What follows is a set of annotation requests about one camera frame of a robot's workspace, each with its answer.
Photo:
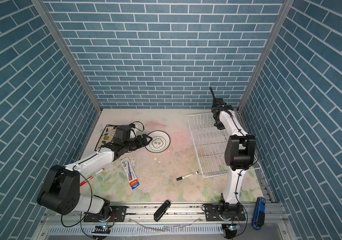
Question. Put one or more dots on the white wire dish rack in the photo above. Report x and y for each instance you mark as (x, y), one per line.
(210, 142)

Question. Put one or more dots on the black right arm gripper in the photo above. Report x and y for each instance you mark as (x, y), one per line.
(219, 126)

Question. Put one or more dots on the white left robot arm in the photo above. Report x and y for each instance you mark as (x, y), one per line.
(60, 191)

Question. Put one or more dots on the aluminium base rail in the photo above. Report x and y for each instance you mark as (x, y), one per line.
(137, 220)

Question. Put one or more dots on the red white marker pen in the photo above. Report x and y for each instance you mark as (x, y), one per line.
(91, 177)

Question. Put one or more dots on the blue white toothpaste box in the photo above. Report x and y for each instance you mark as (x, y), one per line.
(129, 171)

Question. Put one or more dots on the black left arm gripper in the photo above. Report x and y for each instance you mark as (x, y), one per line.
(144, 142)

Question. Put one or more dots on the floral square plate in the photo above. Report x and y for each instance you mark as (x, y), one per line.
(106, 136)

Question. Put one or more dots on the black stapler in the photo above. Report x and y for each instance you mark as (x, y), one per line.
(161, 210)

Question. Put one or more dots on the black marker pen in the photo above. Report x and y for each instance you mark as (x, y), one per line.
(187, 176)

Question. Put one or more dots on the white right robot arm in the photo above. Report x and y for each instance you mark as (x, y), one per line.
(239, 157)

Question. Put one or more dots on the blue black handheld tool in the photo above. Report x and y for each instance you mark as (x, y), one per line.
(259, 214)

